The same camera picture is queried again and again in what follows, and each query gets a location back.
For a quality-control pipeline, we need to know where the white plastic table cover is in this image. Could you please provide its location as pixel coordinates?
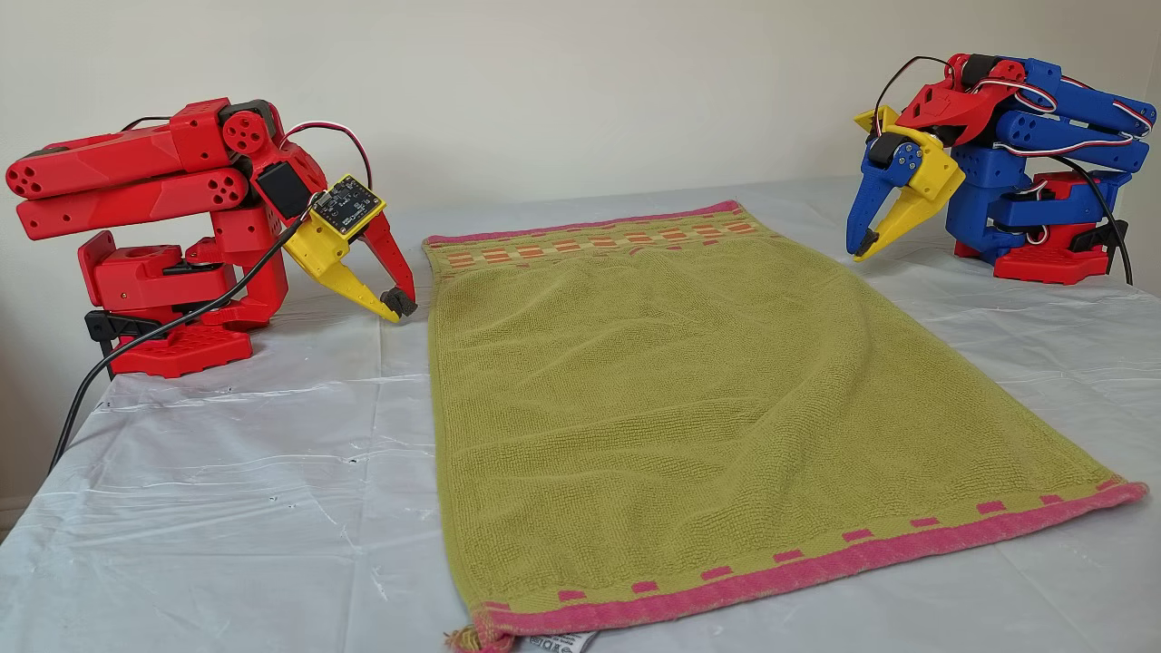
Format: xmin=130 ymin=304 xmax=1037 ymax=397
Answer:
xmin=0 ymin=174 xmax=1161 ymax=653

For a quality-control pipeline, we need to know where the black cable of blue arm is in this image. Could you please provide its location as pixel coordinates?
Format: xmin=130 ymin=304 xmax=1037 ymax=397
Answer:
xmin=873 ymin=54 xmax=1133 ymax=285

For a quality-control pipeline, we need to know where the black cable of red arm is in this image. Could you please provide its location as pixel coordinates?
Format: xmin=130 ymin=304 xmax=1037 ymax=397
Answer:
xmin=50 ymin=192 xmax=326 ymax=473

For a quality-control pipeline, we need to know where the camera board on red arm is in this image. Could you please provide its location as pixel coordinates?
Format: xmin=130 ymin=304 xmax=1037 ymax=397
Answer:
xmin=313 ymin=175 xmax=385 ymax=239

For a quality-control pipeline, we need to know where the green towel with pink border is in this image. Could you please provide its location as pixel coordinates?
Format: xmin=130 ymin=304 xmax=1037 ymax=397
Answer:
xmin=422 ymin=200 xmax=1150 ymax=653

